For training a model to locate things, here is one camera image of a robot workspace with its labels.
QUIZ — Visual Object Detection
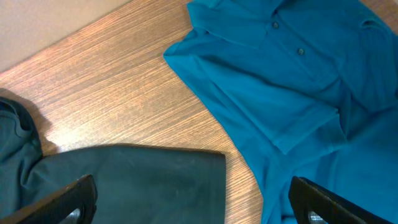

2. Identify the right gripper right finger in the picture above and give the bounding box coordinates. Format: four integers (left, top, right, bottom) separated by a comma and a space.
289, 176, 391, 224

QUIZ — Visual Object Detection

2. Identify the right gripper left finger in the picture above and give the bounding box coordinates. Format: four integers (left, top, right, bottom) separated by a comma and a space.
1, 174, 98, 224

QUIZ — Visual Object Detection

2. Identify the black polo shirt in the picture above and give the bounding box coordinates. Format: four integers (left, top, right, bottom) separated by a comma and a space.
1, 98, 226, 224

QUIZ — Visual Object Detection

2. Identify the blue polo shirt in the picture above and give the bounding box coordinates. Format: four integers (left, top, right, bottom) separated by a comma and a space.
164, 0, 397, 223

